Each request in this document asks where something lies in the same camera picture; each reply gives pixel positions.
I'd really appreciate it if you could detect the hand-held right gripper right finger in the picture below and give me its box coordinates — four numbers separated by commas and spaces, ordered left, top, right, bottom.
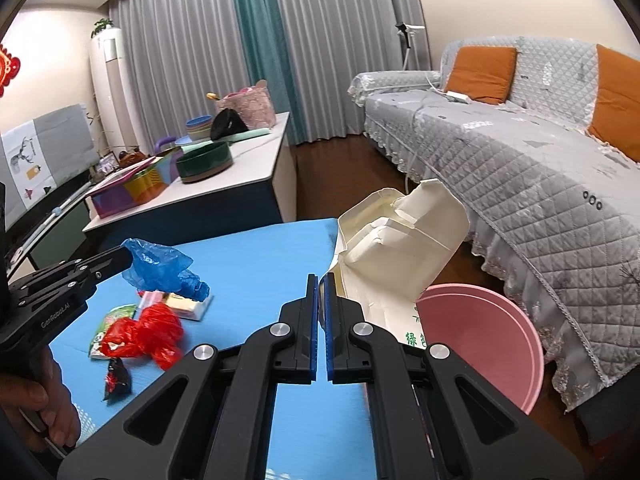
320, 272, 586, 480

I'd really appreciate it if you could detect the blue patterned tablecloth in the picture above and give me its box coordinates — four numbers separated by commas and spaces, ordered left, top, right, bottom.
47, 217, 381, 480

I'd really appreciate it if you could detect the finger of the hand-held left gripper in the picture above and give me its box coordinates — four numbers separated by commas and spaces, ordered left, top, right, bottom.
7, 252, 135, 321
75, 243, 132, 272

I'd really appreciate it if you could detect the black hat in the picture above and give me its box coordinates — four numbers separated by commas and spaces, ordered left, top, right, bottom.
210, 108, 249, 142

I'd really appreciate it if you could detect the red white carton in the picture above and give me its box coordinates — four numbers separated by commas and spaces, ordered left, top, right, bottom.
165, 292, 215, 322

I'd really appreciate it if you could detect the green panda snack packet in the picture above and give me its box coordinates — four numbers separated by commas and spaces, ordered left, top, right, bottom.
90, 304, 138, 360

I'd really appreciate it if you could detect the black red snack packet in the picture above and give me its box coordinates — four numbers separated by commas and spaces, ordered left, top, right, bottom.
102, 358, 132, 402

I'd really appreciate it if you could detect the pink plastic bin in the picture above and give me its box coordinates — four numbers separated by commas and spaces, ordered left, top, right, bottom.
415, 284, 545, 416

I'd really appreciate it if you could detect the person's left hand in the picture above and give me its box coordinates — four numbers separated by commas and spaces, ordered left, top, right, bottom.
0, 345, 81, 456

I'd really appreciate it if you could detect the white rod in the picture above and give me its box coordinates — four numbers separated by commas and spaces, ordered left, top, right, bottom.
15, 190, 92, 241

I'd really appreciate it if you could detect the grey quilted sofa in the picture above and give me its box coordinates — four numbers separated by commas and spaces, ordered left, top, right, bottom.
347, 36, 640, 413

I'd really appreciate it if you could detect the dark green round tin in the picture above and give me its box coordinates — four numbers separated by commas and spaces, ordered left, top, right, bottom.
176, 141, 235, 184

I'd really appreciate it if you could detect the white power cable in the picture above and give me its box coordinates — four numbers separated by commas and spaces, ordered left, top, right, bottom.
406, 72, 447, 186

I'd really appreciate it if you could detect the white green television cabinet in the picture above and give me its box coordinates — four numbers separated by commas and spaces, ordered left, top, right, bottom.
0, 175, 96, 281

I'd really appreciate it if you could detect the pink lace basket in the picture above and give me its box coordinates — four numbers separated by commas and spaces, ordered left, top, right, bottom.
216, 80, 277, 130

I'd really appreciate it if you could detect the brown teapot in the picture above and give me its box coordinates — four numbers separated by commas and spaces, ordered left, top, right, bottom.
117, 146, 153, 168

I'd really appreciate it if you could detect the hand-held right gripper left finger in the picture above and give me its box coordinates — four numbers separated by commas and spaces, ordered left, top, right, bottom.
57, 274, 320, 480

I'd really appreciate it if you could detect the stack of coloured bowls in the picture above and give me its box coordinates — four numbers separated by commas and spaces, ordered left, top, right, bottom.
186, 116, 217, 141

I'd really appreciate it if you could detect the orange cushion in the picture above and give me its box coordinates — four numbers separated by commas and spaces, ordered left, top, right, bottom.
444, 46, 518, 106
586, 44, 640, 163

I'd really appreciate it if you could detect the white top coffee table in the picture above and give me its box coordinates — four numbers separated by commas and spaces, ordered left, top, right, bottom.
82, 111, 298, 261

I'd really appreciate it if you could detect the television with grey cover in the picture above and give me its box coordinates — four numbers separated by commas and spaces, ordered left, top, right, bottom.
0, 103, 98, 231

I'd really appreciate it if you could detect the mint green tray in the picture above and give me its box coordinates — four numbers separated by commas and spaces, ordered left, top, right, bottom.
227, 127, 273, 145

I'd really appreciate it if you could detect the red knot wall ornament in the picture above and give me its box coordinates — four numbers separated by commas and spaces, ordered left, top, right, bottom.
0, 45, 22, 98

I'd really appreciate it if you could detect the grey curtain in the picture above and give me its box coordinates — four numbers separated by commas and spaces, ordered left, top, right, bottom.
270, 0, 433, 138
107, 0, 256, 156

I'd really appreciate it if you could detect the teal curtain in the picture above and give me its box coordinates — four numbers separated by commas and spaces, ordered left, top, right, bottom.
227, 0, 306, 146

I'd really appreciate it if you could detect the red plastic bag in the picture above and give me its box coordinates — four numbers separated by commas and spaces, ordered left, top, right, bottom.
102, 302, 185, 372

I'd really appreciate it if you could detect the colourful rectangular box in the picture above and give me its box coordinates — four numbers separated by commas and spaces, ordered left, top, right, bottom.
85, 155, 182, 219

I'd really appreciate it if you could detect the blue plastic bag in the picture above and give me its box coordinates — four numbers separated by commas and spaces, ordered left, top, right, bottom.
121, 238, 211, 303

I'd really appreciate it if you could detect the white standing air conditioner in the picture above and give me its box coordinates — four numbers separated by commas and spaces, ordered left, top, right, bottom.
89, 27, 146, 161

